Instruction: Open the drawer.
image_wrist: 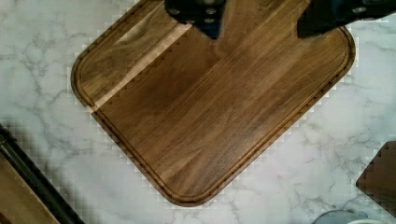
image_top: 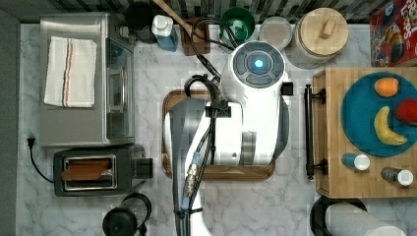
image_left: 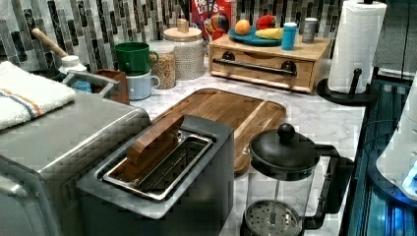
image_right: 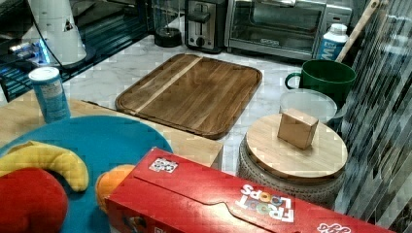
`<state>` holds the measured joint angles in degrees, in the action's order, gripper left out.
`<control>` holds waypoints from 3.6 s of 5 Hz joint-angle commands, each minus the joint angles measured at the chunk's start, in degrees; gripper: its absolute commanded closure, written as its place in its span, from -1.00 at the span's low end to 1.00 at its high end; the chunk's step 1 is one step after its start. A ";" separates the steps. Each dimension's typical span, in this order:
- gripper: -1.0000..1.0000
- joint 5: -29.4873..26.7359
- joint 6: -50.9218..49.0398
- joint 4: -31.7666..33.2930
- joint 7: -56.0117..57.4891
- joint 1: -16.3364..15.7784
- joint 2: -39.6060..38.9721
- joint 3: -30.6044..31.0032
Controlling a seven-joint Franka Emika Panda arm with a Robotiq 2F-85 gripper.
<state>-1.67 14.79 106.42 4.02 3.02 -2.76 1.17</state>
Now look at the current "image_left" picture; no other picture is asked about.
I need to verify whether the wooden drawer box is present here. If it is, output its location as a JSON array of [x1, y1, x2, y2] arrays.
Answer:
[[208, 35, 330, 93]]

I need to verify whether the wooden cutting board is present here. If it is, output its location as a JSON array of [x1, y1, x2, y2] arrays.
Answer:
[[152, 88, 286, 176]]

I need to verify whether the wooden toast slice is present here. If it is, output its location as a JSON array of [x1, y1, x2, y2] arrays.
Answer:
[[127, 112, 184, 164]]

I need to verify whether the white ceramic jar wooden lid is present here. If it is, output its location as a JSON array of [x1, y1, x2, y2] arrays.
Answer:
[[163, 19, 205, 81]]

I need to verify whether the glass jar of grains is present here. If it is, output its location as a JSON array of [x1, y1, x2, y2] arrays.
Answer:
[[149, 40, 176, 89]]

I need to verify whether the grey toaster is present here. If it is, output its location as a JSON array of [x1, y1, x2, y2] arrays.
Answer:
[[77, 115, 234, 236]]

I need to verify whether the light blue mug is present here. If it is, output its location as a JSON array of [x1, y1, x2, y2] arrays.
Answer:
[[127, 72, 160, 100]]

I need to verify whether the teal blue plate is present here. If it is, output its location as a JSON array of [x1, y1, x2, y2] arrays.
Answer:
[[228, 27, 281, 47]]

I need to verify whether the brown wooden box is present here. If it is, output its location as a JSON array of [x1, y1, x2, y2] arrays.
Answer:
[[89, 68, 131, 105]]

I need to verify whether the green mug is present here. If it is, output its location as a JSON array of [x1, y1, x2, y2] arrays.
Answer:
[[115, 41, 159, 76]]

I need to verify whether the orange toy fruit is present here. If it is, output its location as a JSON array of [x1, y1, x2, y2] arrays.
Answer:
[[234, 20, 251, 35]]

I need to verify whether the Froot Loops cereal box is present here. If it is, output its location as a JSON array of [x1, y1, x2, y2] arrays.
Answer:
[[191, 0, 236, 42]]

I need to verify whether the black glass French press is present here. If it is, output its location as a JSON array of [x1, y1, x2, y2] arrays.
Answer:
[[240, 123, 354, 236]]

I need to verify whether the blue cylindrical shaker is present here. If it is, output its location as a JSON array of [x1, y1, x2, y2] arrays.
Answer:
[[281, 23, 297, 50]]

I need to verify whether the red toy fruit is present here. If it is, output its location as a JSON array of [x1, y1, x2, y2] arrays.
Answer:
[[256, 15, 275, 30]]

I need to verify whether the black paper towel holder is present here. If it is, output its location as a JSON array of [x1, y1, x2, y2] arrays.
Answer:
[[316, 68, 379, 106]]

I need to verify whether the grey cylindrical shaker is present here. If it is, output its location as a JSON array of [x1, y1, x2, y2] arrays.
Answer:
[[302, 18, 318, 43]]

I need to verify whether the stainless steel toaster oven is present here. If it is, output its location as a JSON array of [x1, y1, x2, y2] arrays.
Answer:
[[0, 93, 150, 236]]

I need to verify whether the white paper towel roll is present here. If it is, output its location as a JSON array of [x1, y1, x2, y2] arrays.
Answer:
[[328, 0, 387, 93]]

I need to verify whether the white striped towel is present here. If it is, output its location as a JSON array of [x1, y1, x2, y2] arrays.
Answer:
[[0, 61, 76, 129]]

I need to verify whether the black drawer handle bar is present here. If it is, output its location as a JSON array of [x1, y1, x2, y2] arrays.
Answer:
[[212, 52, 297, 77]]

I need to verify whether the metal rack handle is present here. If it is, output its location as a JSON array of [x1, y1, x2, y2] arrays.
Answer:
[[62, 71, 123, 98]]

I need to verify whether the wooden handled white utensil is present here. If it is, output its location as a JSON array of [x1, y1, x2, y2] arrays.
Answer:
[[31, 28, 87, 74]]

